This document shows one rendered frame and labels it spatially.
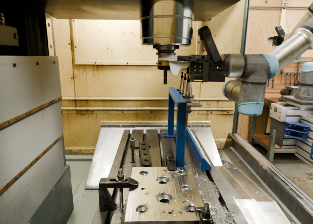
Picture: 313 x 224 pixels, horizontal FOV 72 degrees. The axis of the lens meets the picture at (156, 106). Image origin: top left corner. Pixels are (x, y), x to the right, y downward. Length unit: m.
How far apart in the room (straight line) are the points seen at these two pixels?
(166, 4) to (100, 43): 1.15
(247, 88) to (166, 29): 0.31
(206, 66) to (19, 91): 0.55
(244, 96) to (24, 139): 0.69
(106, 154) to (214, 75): 1.11
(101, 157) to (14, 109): 0.98
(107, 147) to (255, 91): 1.19
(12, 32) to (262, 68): 0.77
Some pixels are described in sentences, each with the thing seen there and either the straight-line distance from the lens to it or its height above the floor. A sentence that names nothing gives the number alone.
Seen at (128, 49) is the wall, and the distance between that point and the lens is 1.69.
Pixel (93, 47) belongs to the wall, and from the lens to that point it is 1.74.
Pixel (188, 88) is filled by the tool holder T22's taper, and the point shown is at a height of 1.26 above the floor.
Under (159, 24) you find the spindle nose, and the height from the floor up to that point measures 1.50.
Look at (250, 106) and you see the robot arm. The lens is 0.74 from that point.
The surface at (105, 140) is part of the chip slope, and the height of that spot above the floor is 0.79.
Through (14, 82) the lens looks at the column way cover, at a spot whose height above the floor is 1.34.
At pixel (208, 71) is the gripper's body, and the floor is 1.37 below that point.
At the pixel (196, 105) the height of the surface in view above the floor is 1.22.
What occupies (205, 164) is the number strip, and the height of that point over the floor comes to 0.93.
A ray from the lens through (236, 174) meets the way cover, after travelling 1.50.
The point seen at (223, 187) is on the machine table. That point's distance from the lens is 0.98.
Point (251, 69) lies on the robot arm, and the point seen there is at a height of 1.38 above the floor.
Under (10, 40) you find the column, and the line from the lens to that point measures 0.82.
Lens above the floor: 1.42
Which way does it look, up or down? 13 degrees down
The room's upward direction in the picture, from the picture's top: 1 degrees clockwise
